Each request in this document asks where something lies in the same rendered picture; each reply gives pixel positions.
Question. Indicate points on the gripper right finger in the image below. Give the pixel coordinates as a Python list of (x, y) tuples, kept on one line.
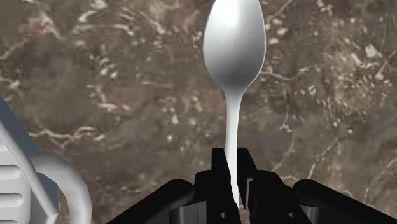
[(266, 195)]

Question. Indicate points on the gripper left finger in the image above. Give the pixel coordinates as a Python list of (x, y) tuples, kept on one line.
[(214, 192)]

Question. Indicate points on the white spoon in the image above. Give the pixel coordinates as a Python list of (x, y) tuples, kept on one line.
[(234, 52)]

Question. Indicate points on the white dish rack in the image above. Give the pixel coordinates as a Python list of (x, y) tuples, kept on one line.
[(21, 180)]

